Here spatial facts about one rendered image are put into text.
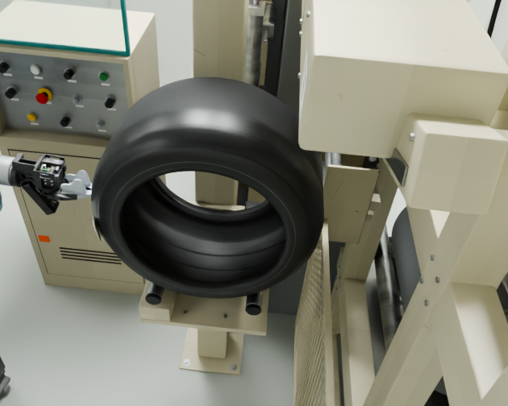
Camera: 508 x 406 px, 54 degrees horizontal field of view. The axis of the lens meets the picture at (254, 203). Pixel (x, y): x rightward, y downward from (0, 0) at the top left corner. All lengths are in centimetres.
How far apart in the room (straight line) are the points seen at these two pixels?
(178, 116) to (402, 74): 57
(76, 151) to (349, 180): 108
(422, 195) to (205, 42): 84
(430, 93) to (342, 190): 84
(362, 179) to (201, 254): 53
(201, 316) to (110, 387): 92
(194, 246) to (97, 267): 103
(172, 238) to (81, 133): 69
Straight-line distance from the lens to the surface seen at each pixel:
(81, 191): 136
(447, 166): 63
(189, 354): 239
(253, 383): 234
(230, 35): 132
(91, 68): 189
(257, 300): 142
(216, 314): 153
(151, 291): 144
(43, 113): 207
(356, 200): 152
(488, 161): 65
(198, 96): 116
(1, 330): 265
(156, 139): 109
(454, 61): 69
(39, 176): 135
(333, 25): 73
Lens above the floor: 206
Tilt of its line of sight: 42 degrees down
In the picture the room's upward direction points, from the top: 5 degrees clockwise
